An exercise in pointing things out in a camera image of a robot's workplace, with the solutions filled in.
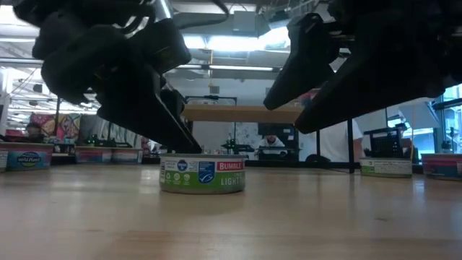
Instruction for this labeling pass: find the black computer monitor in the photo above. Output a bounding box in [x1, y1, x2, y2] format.
[258, 123, 300, 148]

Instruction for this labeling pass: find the black dome object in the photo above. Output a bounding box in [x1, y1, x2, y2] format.
[305, 153, 332, 164]

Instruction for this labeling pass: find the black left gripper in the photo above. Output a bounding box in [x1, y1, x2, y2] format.
[32, 25, 202, 155]

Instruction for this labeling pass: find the white patterned poster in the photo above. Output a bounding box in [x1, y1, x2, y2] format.
[230, 122, 259, 150]

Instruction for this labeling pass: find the person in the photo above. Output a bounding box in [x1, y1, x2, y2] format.
[257, 134, 287, 150]
[318, 118, 365, 163]
[25, 121, 46, 144]

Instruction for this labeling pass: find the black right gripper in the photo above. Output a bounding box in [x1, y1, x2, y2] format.
[263, 0, 462, 134]

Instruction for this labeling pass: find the white tilted board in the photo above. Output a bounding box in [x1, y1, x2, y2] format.
[398, 97, 442, 131]

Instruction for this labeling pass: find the black background station frame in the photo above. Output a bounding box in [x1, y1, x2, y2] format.
[184, 95, 238, 138]

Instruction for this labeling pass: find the white partition panel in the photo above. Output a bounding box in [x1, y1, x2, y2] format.
[363, 108, 389, 160]

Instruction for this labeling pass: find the black cabinet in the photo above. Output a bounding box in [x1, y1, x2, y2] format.
[256, 146, 301, 163]

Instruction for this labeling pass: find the grey ceiling box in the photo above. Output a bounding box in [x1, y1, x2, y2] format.
[232, 9, 261, 37]

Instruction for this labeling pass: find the colourful patterned quilt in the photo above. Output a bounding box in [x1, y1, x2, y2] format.
[28, 112, 82, 144]

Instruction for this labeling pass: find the long ceiling strip light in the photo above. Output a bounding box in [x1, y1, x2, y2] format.
[175, 64, 275, 73]

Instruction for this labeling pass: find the grey hanging cloth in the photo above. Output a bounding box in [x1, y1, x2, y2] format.
[79, 115, 145, 147]

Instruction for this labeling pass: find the black wire cart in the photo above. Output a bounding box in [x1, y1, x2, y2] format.
[363, 123, 409, 159]

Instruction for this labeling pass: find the red box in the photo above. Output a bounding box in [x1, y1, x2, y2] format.
[4, 129, 25, 143]

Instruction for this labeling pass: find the window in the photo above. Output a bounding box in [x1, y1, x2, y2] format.
[431, 84, 462, 153]

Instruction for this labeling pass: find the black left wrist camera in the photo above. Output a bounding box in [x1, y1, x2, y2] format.
[139, 17, 193, 76]

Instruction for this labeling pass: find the wooden shelf black metal frame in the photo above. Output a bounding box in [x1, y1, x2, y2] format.
[180, 103, 355, 175]

